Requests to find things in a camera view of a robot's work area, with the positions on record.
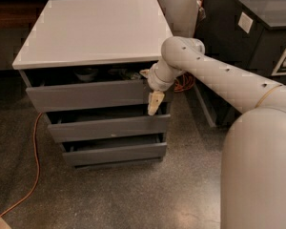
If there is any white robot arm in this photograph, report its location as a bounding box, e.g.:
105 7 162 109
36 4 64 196
141 36 286 229

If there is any grey ceramic bowl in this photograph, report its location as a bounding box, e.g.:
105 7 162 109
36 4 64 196
73 68 98 82

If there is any orange extension cable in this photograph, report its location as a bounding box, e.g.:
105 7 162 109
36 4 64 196
0 0 214 227

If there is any grey top drawer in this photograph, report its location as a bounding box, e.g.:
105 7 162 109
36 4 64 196
19 60 175 114

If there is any grey bottom drawer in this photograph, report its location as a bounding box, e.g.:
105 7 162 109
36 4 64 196
63 134 167 167

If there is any green rice chip bag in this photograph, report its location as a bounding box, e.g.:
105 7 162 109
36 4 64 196
108 69 142 80

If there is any grey middle drawer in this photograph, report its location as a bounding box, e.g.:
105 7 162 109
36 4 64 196
48 104 171 142

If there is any grey drawer cabinet white top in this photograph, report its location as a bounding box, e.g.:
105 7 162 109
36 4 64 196
12 0 173 166

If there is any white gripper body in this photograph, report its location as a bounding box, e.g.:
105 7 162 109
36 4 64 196
148 62 174 92

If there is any dark grey trash cabinet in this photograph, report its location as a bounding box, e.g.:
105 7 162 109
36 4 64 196
193 0 286 129

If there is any grey drawer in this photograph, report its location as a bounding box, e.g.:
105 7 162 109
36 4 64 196
19 60 175 114
48 104 171 142
63 134 167 167

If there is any white wall outlet plate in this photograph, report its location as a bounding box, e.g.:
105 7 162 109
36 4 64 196
238 12 254 33

